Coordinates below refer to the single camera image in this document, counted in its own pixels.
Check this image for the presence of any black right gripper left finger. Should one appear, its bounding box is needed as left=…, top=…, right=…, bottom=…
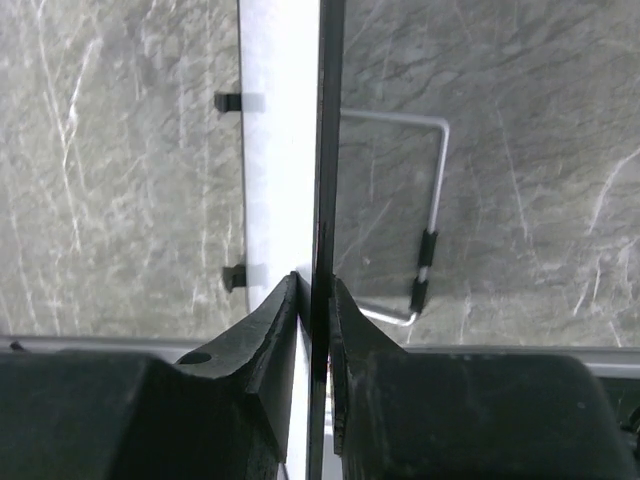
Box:
left=1, top=274, right=298, bottom=479

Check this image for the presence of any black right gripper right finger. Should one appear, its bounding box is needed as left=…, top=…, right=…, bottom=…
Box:
left=329, top=280, right=633, bottom=479

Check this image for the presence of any silver wire easel stand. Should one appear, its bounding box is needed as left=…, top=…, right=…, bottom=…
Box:
left=223, top=108, right=450, bottom=327

